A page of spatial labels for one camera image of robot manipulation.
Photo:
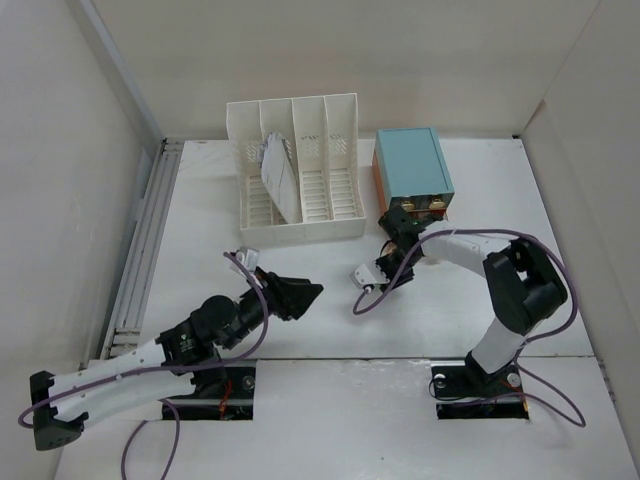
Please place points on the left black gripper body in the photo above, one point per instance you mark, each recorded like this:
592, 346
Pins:
252, 308

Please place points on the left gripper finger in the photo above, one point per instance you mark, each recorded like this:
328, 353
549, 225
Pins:
273, 281
297, 298

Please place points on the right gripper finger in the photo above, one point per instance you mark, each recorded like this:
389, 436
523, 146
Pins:
403, 275
385, 266

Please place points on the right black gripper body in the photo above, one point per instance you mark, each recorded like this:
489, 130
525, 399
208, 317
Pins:
399, 256

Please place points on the teal orange drawer box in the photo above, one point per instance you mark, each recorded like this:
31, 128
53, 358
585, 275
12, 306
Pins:
410, 171

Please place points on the white spiral manual booklet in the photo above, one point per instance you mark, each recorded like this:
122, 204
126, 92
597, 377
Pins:
278, 177

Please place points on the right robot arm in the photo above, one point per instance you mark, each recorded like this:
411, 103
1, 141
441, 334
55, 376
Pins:
524, 289

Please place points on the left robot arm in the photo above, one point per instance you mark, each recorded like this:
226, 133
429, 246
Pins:
182, 361

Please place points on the white file organizer rack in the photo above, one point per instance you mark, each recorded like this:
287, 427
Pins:
319, 136

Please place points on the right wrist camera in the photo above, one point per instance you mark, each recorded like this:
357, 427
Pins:
368, 276

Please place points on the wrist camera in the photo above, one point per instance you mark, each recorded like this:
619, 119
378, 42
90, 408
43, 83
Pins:
368, 276
248, 258

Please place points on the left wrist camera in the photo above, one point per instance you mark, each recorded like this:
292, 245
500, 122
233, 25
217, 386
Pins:
248, 258

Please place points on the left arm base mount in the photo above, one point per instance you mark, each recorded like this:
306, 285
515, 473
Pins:
226, 394

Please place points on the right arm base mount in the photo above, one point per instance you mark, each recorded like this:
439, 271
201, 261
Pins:
463, 391

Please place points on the aluminium frame rail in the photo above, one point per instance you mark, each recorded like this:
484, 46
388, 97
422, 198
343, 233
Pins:
119, 331

